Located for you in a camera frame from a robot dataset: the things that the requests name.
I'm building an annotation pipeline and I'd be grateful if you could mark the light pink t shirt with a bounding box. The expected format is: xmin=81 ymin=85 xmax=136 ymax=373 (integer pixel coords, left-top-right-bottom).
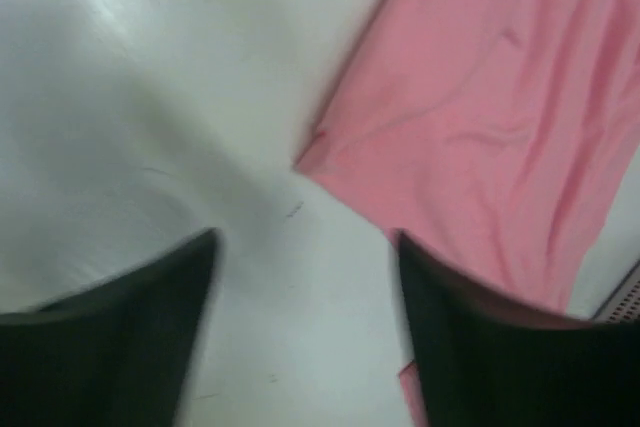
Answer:
xmin=292 ymin=0 xmax=640 ymax=427

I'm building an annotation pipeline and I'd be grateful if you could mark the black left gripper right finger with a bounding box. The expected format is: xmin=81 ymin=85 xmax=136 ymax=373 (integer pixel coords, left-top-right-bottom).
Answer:
xmin=396 ymin=231 xmax=639 ymax=426

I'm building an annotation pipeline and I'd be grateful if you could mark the white plastic laundry basket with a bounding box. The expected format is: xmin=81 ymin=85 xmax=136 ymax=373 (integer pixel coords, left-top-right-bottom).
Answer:
xmin=593 ymin=262 xmax=640 ymax=323

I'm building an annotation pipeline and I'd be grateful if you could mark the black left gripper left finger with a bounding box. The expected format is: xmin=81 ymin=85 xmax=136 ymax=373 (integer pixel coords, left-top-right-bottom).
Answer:
xmin=1 ymin=229 xmax=220 ymax=426

